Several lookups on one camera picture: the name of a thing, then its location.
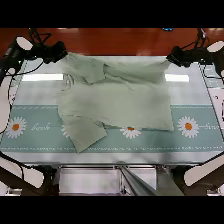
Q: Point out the pale green T-shirt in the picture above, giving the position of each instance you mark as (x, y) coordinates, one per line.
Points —
(113, 96)

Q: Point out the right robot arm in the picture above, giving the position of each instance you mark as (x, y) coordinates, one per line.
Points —
(213, 55)

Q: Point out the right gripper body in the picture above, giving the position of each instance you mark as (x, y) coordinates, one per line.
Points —
(175, 56)

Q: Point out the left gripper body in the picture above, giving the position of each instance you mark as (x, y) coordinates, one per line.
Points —
(55, 51)

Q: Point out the silver frame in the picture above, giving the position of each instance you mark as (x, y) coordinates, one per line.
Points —
(133, 178)

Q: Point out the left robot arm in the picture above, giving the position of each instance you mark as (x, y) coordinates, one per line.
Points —
(10, 55)

